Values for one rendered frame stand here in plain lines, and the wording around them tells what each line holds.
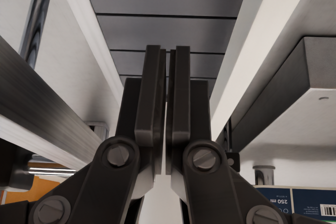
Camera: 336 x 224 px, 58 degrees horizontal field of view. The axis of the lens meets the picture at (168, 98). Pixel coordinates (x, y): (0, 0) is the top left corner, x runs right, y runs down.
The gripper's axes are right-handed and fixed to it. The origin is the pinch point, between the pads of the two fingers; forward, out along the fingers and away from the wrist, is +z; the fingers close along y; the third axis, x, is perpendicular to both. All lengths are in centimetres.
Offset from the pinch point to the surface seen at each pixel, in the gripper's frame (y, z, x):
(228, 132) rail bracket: 8.6, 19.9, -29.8
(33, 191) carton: -94, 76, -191
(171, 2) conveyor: 0.0, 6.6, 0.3
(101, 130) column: -12.7, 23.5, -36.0
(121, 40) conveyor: -3.1, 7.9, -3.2
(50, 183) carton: -97, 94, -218
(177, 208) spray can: 0.8, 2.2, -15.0
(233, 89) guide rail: 3.4, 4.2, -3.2
